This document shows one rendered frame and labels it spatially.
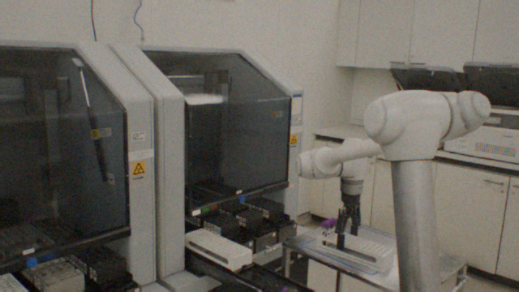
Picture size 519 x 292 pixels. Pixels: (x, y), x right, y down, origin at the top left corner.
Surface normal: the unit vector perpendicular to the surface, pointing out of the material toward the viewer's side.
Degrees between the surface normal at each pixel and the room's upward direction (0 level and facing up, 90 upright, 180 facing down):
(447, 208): 90
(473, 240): 90
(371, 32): 90
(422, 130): 80
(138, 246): 90
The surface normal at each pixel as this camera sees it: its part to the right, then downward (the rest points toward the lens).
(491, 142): -0.68, 0.13
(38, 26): 0.73, 0.16
